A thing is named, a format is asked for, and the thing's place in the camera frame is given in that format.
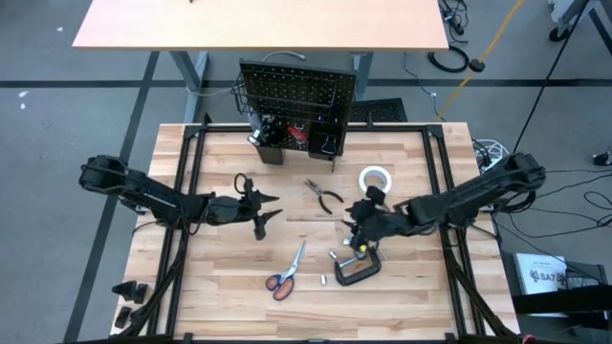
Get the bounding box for white printed box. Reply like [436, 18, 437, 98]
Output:
[514, 251, 569, 296]

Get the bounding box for black metal pegboard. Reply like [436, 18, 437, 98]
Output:
[237, 58, 359, 173]

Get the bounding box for grey cable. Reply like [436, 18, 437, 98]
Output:
[185, 50, 307, 97]

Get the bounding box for black aluminium table frame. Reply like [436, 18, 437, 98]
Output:
[126, 112, 522, 344]

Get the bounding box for blue and orange scissors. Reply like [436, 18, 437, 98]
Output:
[265, 240, 308, 302]

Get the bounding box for coiled black cable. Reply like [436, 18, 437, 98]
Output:
[426, 45, 470, 75]

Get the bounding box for black cart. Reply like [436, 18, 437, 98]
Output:
[501, 250, 612, 331]

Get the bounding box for long straight black cable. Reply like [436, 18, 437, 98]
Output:
[506, 0, 590, 163]

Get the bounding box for black wire pegboard basket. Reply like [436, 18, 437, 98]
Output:
[229, 71, 339, 117]

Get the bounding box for white power strip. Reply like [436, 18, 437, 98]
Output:
[479, 151, 506, 175]

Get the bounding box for black C-clamp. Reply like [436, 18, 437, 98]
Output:
[333, 244, 387, 288]

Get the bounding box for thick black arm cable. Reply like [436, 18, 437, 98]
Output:
[492, 188, 544, 215]

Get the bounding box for tall black pegboard bin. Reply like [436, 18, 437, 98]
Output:
[248, 117, 286, 166]

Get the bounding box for white cable bundle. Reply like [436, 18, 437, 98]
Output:
[472, 138, 516, 161]

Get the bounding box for black floor mat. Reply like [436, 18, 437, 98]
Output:
[352, 97, 409, 124]

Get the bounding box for black cable bundle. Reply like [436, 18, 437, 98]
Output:
[437, 0, 472, 44]

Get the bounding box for black-handled needle-nose pliers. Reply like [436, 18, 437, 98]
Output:
[303, 178, 345, 216]

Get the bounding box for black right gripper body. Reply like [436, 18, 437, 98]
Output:
[352, 185, 413, 250]

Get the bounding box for red utility knife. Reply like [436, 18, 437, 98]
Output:
[286, 124, 310, 145]

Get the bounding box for short black pegboard bin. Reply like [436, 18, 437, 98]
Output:
[307, 131, 345, 161]

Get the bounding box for black floor cables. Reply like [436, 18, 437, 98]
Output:
[496, 169, 612, 240]

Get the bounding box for light wooden desk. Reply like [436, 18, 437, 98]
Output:
[71, 0, 450, 124]

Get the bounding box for white tape roll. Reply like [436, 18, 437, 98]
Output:
[358, 164, 394, 198]

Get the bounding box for white stand with caster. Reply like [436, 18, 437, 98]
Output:
[547, 0, 582, 43]

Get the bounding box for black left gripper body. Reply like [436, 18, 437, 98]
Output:
[205, 177, 268, 242]

